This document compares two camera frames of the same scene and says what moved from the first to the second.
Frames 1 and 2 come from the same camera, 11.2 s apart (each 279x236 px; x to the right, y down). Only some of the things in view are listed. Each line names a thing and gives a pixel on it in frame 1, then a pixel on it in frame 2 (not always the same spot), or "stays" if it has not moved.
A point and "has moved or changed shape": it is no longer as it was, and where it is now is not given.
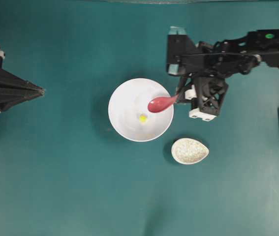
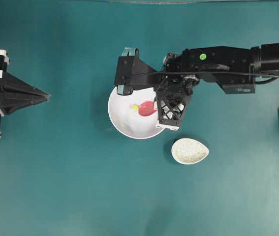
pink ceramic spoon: [160, 104] has moved or changed shape
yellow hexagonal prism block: [143, 118] to [135, 107]
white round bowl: [129, 111] stays
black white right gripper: [209, 94] to [170, 107]
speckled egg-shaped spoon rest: [188, 151] stays
